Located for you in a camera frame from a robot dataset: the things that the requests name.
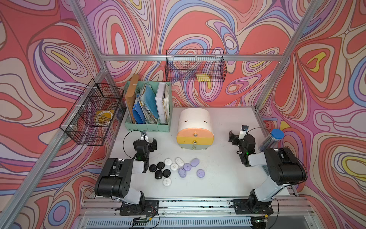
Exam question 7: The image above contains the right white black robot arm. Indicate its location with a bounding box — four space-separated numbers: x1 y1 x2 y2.
228 131 307 203

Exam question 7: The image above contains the yellow tape roll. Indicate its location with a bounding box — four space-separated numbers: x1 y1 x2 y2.
95 110 114 127

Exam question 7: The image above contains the white oblong earphone case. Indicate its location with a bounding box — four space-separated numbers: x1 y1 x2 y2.
175 157 185 167

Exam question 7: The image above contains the black earphone case right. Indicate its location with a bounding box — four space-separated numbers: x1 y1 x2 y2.
163 169 171 178

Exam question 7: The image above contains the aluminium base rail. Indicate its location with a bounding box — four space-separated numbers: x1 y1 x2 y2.
74 196 322 229

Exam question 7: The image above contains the black oblong earphone case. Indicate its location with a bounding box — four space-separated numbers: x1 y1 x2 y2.
154 170 163 180

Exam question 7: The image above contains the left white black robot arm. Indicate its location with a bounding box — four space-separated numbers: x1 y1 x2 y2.
94 139 157 205

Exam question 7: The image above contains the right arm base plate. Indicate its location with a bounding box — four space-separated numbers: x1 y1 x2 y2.
231 199 274 215

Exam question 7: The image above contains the white binder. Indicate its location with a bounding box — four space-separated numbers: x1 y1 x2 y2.
155 82 166 125

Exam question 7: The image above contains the white three-drawer cabinet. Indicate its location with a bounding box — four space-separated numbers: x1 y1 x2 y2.
177 108 214 133

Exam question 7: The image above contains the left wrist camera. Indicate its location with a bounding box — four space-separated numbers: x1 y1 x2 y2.
140 131 149 142

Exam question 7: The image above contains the yellow sticky note pad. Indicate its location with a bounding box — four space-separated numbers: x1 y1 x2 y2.
195 73 211 82

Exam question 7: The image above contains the white round earphone case lower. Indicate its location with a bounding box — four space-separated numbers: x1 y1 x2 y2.
163 177 172 187

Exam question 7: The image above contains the blue folder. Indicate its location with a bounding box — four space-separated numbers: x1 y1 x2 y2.
132 98 146 124

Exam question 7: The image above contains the green file organizer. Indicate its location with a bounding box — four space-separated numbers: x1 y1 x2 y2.
125 81 173 132

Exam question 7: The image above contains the green bottom drawer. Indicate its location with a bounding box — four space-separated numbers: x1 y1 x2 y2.
179 144 211 150

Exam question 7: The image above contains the blue-capped clear tube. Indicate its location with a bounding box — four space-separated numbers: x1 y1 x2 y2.
259 129 285 152

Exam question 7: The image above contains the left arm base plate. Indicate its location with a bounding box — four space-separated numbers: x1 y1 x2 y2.
118 200 159 216

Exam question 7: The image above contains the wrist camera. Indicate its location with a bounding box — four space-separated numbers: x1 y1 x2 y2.
140 131 149 142
238 125 249 140

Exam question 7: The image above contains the black wire basket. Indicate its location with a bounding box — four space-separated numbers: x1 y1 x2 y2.
165 48 227 83
59 79 126 146

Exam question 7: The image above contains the teal folder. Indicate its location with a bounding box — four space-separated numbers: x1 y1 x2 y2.
141 84 159 124

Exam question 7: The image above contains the brown folder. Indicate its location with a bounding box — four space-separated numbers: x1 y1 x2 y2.
125 74 139 123

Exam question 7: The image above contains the black earphone case upper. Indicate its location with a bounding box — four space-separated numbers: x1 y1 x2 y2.
157 162 165 170

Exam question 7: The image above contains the white round earphone case upper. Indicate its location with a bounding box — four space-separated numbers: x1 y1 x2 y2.
164 158 173 166

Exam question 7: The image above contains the rear black wire basket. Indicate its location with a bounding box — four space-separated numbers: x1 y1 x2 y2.
165 48 227 83

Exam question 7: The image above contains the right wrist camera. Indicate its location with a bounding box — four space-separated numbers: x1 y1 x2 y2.
238 125 249 140

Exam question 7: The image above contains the black earphone case far left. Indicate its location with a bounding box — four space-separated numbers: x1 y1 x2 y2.
149 164 158 173

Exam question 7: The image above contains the left black wire basket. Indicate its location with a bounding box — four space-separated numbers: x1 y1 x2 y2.
59 79 126 146

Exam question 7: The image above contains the yellow drawer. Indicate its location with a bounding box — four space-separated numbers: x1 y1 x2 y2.
176 136 214 146

